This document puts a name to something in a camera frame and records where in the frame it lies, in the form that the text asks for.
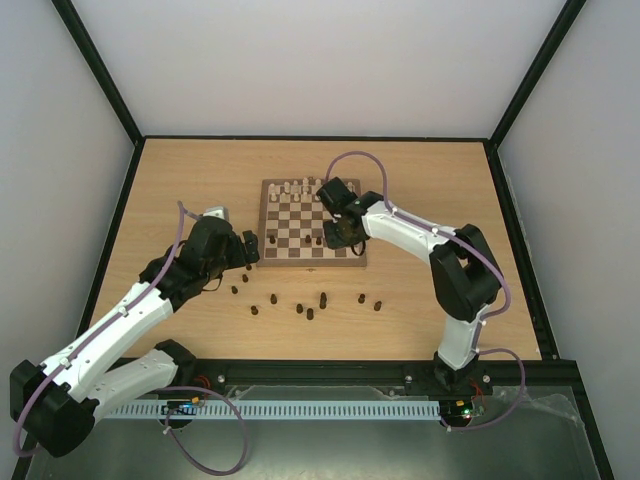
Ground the light blue slotted cable duct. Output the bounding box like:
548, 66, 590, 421
107, 399, 441, 421

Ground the electronics board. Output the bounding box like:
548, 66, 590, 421
160, 397, 206, 416
444, 397, 487, 419

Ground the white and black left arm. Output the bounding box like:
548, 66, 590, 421
9, 216, 259, 457

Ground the left electronics board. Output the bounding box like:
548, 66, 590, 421
160, 397, 206, 416

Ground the right electronics board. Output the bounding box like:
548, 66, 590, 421
444, 397, 487, 419

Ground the black aluminium frame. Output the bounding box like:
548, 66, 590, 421
53, 1, 613, 479

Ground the wooden folding chess board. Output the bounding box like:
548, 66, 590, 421
257, 177, 367, 268

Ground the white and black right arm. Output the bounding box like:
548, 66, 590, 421
317, 184, 504, 392

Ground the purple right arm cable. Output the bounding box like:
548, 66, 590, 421
324, 151, 527, 432

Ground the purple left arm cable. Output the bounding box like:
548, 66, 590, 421
12, 200, 250, 474

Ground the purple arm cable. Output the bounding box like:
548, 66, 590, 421
324, 151, 527, 432
12, 200, 250, 474

